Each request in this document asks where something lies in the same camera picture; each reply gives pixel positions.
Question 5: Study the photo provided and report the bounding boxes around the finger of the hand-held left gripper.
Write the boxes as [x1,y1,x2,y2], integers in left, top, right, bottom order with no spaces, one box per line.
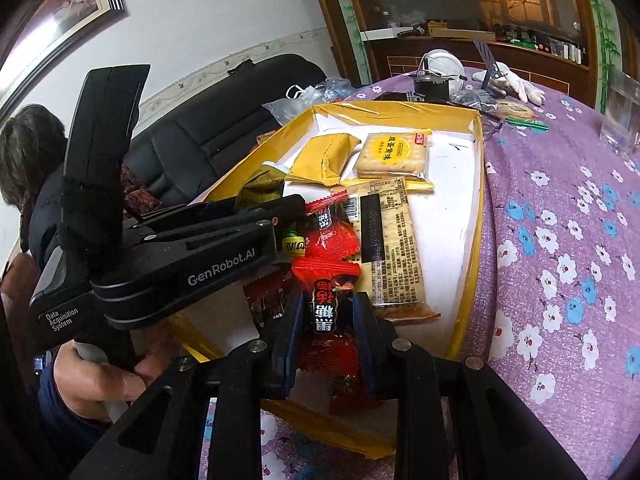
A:
[134,193,307,242]

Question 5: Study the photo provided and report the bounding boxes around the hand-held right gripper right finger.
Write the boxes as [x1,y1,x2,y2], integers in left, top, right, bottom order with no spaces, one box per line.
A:
[351,292,588,480]

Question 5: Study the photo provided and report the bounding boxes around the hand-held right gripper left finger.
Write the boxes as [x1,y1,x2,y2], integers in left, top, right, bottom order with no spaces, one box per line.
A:
[70,290,307,480]

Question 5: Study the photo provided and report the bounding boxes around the red black candy packet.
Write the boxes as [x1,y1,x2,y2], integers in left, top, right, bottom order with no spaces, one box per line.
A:
[291,255,362,336]
[302,199,362,263]

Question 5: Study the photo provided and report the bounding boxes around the green snack packet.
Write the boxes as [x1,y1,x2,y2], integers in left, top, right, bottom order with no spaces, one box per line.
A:
[277,230,307,261]

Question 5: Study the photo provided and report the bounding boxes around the long cracker packet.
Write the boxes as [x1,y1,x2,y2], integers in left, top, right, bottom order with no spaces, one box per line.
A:
[330,176,442,322]

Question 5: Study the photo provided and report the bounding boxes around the gold foil snack packet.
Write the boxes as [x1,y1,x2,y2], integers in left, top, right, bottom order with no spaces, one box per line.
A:
[290,131,362,186]

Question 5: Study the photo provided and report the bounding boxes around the yellow cardboard box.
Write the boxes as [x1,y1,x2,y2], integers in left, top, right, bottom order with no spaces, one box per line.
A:
[170,100,486,461]

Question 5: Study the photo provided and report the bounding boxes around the round biscuit packet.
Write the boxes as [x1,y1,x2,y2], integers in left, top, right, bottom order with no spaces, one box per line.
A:
[352,130,436,192]

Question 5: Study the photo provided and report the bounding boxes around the person's left forearm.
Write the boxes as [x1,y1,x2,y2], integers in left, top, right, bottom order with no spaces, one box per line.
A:
[35,355,113,456]

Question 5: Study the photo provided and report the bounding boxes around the person's left hand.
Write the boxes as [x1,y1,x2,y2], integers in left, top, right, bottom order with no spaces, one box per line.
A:
[52,327,182,416]

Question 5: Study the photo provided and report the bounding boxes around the black leather sofa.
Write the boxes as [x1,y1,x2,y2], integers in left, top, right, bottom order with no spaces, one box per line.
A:
[122,54,328,206]

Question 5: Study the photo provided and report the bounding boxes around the clear plastic bag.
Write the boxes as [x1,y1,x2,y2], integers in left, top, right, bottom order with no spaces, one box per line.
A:
[262,77,358,123]

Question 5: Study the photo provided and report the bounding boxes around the wooden cabinet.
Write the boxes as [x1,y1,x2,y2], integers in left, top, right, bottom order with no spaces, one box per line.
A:
[360,20,598,98]

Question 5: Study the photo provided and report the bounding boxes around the small black box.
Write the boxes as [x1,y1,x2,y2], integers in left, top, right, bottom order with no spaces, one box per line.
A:
[412,74,453,103]

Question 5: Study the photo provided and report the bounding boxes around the white plastic jar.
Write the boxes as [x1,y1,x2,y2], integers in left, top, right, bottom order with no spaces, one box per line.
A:
[420,49,468,81]

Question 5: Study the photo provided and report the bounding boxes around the clear plastic bags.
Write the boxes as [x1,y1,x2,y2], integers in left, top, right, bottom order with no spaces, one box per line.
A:
[447,87,503,126]

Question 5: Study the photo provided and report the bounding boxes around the green edged biscuit packet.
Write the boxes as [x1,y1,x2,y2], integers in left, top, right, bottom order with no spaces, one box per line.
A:
[492,100,548,133]

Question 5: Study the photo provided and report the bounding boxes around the purple slotted spatula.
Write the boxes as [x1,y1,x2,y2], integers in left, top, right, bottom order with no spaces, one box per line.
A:
[472,37,506,81]

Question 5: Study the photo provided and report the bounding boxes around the white glove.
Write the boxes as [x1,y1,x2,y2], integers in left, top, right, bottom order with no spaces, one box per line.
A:
[472,62,548,106]

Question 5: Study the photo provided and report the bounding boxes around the clear glass pitcher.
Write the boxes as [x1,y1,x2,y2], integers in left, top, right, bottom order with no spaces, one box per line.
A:
[599,67,640,158]

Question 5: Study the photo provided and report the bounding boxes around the bamboo painted panel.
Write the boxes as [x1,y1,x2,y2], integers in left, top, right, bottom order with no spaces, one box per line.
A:
[582,0,621,106]

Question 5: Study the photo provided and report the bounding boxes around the framed wall picture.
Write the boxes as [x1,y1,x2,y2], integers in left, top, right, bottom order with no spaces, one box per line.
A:
[0,0,126,111]

